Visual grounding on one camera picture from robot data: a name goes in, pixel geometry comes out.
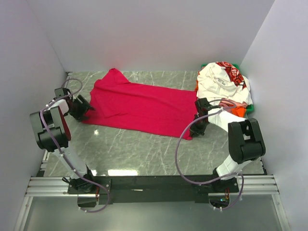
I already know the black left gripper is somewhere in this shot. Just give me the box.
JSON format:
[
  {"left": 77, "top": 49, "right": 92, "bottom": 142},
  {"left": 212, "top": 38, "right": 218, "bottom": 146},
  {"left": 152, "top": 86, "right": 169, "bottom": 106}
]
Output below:
[{"left": 66, "top": 95, "right": 95, "bottom": 123}]

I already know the magenta red t shirt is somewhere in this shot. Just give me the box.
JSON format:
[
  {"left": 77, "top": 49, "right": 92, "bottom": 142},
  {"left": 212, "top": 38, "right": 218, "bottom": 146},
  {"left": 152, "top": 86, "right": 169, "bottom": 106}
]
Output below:
[{"left": 84, "top": 68, "right": 197, "bottom": 140}]

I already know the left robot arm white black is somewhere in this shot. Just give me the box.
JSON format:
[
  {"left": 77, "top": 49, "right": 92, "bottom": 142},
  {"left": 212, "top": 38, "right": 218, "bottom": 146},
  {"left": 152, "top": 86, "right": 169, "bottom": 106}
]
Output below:
[{"left": 29, "top": 94, "right": 96, "bottom": 193}]

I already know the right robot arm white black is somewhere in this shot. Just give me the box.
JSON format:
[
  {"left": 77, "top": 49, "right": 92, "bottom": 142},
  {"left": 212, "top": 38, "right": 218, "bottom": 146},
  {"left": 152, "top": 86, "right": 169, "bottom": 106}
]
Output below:
[{"left": 190, "top": 109, "right": 266, "bottom": 192}]

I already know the pink t shirt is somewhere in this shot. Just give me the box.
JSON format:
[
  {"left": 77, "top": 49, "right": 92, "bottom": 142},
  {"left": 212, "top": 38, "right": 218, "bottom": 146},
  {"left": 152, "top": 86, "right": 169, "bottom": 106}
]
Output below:
[{"left": 219, "top": 99, "right": 248, "bottom": 108}]

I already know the orange t shirt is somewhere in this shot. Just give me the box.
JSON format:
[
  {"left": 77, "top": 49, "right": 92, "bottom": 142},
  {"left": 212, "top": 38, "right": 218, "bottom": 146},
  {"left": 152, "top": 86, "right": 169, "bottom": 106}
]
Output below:
[{"left": 195, "top": 79, "right": 252, "bottom": 117}]

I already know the green plastic laundry basket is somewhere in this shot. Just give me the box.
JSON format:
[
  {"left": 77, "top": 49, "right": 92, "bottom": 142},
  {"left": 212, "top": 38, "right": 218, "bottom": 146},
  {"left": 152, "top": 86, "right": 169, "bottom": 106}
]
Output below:
[{"left": 201, "top": 62, "right": 255, "bottom": 116}]

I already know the red white printed t shirt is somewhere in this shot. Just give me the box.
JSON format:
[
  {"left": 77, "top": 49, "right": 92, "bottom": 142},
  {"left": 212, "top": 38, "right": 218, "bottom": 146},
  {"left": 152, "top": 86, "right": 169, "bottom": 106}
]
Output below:
[{"left": 216, "top": 62, "right": 247, "bottom": 89}]

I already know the black base beam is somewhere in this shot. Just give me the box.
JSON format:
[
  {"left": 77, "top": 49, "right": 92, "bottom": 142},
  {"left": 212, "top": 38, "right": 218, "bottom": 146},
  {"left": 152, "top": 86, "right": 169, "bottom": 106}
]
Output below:
[{"left": 67, "top": 175, "right": 239, "bottom": 207}]

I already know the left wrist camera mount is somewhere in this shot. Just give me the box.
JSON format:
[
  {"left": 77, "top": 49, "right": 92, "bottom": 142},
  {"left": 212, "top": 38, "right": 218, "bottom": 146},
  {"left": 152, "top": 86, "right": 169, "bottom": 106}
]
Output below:
[{"left": 54, "top": 88, "right": 73, "bottom": 100}]

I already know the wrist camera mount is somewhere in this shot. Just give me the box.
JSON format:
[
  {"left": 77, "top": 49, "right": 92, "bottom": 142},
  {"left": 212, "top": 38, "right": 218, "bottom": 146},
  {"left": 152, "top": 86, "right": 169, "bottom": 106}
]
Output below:
[
  {"left": 54, "top": 88, "right": 73, "bottom": 100},
  {"left": 195, "top": 98, "right": 220, "bottom": 116}
]

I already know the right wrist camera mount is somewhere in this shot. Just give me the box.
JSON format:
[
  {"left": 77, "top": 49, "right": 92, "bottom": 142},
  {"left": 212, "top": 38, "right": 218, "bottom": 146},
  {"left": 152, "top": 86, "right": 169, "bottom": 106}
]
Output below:
[{"left": 195, "top": 98, "right": 220, "bottom": 116}]

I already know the aluminium rail frame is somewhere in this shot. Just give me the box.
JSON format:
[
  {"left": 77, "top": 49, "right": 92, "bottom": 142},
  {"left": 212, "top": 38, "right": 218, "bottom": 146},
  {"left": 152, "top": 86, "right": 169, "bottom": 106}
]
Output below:
[{"left": 14, "top": 71, "right": 289, "bottom": 231}]

